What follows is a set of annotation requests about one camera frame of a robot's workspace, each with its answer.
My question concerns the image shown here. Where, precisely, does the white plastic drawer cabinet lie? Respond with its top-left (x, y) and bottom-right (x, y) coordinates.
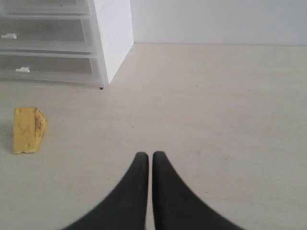
top-left (0, 0), bottom-right (134, 88)

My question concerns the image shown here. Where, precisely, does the yellow cheese wedge toy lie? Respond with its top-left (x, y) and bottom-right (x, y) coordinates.
top-left (13, 107), bottom-right (47, 154)

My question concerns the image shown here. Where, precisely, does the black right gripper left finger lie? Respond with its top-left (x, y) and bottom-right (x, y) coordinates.
top-left (65, 152), bottom-right (149, 230)

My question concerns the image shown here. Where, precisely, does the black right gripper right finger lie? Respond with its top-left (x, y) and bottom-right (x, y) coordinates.
top-left (152, 151), bottom-right (242, 230)

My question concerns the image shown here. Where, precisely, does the clear wide drawer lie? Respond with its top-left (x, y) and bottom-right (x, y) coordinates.
top-left (0, 18), bottom-right (94, 53)
top-left (0, 55), bottom-right (103, 85)

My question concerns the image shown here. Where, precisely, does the clear middle wide drawer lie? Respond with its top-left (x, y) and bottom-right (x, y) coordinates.
top-left (0, 18), bottom-right (94, 53)

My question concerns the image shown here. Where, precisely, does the clear bottom wide drawer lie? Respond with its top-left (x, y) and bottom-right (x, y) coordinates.
top-left (0, 55), bottom-right (103, 85)

